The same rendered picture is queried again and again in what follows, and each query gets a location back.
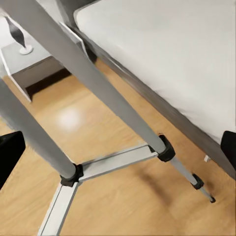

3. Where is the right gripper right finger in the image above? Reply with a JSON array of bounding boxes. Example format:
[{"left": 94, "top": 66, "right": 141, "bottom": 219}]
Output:
[{"left": 220, "top": 131, "right": 236, "bottom": 170}]

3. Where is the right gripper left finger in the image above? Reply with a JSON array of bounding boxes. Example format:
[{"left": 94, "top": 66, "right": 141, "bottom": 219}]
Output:
[{"left": 0, "top": 131, "right": 26, "bottom": 190}]

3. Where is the camera tripod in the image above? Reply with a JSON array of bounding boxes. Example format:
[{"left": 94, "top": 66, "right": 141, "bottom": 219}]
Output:
[{"left": 0, "top": 0, "right": 216, "bottom": 236}]

